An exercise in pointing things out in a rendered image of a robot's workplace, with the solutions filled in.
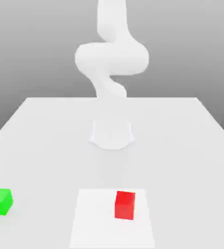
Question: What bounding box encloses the small red cube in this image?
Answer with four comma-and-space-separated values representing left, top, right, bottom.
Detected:
114, 190, 136, 221

